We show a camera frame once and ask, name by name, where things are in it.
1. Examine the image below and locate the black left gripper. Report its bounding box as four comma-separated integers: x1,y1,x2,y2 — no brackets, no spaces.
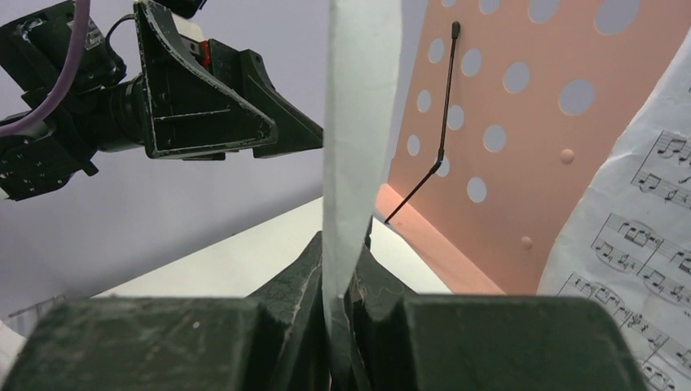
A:
1,1,279,201

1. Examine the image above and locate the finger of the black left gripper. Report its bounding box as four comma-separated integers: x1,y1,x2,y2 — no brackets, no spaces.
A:
208,39,323,159

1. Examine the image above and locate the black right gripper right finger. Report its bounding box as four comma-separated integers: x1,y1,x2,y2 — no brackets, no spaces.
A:
350,249,646,390

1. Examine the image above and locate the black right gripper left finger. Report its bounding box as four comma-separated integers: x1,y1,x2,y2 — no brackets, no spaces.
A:
2,234,330,390

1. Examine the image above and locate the sheet music page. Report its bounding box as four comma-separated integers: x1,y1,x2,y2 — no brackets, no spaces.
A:
538,40,690,390
322,0,403,390

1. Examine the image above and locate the pink folding music stand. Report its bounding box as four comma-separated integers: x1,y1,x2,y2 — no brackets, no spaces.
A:
377,1,690,294

